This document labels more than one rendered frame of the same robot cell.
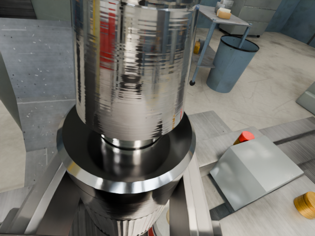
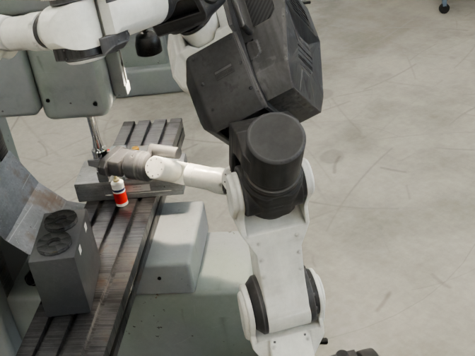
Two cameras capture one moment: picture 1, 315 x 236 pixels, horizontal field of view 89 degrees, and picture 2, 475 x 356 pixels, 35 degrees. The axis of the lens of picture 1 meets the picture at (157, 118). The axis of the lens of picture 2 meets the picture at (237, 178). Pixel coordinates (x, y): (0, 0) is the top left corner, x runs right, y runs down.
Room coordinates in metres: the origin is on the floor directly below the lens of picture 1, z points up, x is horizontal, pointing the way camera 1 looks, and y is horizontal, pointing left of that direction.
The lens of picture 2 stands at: (-1.52, 1.31, 2.23)
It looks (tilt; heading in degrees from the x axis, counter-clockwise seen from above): 32 degrees down; 309
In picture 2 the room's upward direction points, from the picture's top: 8 degrees counter-clockwise
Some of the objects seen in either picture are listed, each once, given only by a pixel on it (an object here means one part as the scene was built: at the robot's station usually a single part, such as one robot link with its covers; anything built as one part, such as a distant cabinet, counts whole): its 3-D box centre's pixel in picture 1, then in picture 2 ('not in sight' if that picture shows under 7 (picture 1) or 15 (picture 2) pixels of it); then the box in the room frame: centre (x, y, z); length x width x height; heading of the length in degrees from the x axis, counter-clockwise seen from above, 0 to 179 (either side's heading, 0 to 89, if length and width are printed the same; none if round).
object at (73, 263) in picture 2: not in sight; (66, 259); (-0.11, 0.34, 1.03); 0.22 x 0.12 x 0.20; 126
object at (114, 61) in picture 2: not in sight; (114, 58); (-0.06, -0.05, 1.44); 0.04 x 0.04 x 0.21; 29
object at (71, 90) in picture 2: not in sight; (73, 53); (0.04, 0.01, 1.47); 0.21 x 0.19 x 0.32; 119
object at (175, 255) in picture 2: not in sight; (124, 247); (0.04, 0.01, 0.79); 0.50 x 0.35 x 0.12; 29
